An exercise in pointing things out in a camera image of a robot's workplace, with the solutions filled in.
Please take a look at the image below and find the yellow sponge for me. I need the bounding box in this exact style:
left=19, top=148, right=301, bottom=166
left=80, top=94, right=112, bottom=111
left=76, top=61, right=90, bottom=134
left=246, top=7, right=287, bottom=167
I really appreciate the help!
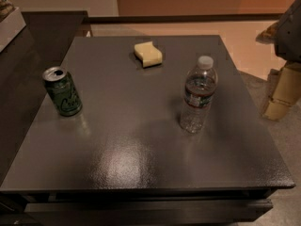
left=134, top=41, right=163, bottom=68

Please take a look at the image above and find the clear plastic water bottle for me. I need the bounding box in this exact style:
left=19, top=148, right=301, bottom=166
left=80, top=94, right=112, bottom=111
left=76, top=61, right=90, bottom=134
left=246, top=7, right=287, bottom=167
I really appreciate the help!
left=180, top=56, right=218, bottom=134

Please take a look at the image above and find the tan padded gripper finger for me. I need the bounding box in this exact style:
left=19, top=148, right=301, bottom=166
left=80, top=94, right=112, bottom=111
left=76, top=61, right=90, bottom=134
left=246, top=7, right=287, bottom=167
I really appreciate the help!
left=262, top=61, right=301, bottom=121

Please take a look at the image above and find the green soda can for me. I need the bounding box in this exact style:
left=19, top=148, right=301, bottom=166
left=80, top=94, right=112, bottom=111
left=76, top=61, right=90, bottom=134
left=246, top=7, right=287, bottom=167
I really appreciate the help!
left=42, top=67, right=82, bottom=117

